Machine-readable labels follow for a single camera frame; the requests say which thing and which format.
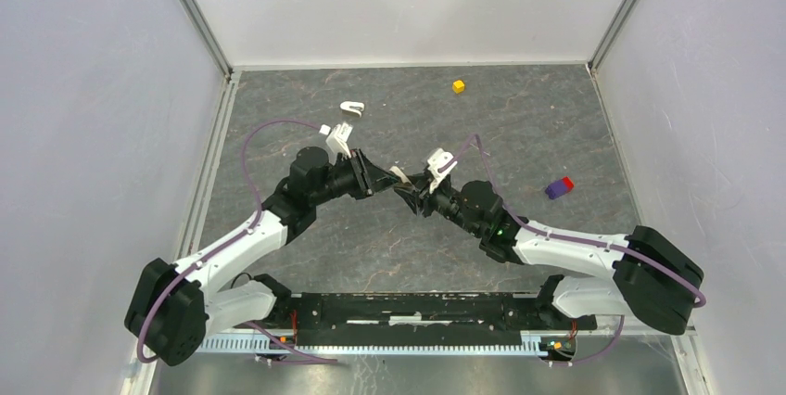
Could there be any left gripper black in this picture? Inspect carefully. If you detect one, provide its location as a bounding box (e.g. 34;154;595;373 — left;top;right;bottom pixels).
311;147;400;207

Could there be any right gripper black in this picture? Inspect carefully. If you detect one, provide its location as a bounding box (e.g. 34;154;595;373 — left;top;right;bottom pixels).
394;172;483;238

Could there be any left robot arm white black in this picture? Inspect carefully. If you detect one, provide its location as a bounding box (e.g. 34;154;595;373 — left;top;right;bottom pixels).
124;147;400;366

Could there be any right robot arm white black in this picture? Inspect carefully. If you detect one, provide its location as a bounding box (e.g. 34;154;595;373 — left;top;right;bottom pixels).
394;174;706;336

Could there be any yellow cube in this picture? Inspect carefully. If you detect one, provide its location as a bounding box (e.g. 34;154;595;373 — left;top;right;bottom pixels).
452;80;466;94

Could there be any purple red block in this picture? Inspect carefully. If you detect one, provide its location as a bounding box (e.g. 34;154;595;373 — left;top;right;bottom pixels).
544;176;575;200

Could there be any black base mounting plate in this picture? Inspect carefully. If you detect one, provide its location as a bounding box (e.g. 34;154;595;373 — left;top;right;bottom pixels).
260;292;598;346

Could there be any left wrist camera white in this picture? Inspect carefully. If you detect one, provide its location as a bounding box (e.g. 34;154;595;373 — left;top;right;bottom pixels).
319;122;353;158

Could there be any aluminium rail frame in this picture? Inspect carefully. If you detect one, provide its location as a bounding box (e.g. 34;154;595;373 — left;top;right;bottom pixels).
141;291;698;357

